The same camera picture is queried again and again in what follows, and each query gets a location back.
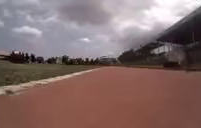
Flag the green grass field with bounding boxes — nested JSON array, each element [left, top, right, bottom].
[[0, 59, 101, 89]]

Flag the pale concrete kerb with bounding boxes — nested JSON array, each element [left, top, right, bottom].
[[0, 66, 104, 99]]

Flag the grandstand building with roof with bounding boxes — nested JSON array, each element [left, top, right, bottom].
[[134, 0, 201, 72]]

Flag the distant pale building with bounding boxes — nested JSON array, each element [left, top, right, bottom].
[[99, 55, 119, 66]]

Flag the dark trees beside grandstand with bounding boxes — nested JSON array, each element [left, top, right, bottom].
[[117, 48, 139, 65]]

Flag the red running track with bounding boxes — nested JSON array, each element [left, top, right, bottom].
[[0, 65, 201, 128]]

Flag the row of trees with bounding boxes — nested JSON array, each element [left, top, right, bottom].
[[8, 50, 102, 66]]

